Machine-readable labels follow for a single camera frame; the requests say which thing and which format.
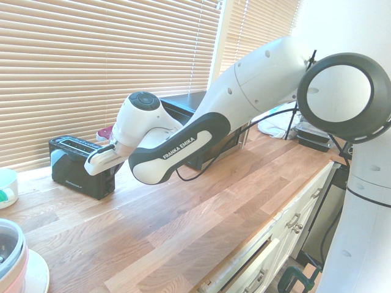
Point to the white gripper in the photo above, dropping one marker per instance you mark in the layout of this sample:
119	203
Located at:
102	159

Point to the black two-slot toaster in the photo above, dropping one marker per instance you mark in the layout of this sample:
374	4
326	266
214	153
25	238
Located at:
73	174

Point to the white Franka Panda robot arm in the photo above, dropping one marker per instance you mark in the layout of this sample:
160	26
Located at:
232	100

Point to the black stainless microwave oven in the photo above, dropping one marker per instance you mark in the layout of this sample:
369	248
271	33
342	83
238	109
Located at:
214	149

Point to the white mug with green print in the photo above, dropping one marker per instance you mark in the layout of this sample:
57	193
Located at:
6	186

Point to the wide beige window blind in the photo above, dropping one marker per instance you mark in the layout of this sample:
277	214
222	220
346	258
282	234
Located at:
91	61

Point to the white plate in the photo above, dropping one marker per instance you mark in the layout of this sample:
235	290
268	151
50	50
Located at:
38	271

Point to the pink and grey lidded bowl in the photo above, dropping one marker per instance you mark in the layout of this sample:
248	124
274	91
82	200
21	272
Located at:
12	253

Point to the white crumpled cloth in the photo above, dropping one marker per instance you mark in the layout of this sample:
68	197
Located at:
275	126

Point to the white kitchen cabinet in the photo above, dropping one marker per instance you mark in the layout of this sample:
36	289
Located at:
284	244

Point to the black food container clear lid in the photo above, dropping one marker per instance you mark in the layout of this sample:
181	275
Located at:
311	129

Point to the narrow beige window blind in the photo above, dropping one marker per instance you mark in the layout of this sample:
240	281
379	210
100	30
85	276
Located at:
259	27

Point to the green clamp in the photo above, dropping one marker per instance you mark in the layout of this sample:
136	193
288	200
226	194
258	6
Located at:
297	276

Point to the black dishwasher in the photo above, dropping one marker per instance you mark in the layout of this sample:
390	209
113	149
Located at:
323	219

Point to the maroon wrist camera mount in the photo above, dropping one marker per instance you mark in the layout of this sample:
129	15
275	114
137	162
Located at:
104	133

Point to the black camera tripod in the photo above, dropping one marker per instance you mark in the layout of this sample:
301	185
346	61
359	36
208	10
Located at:
341	149

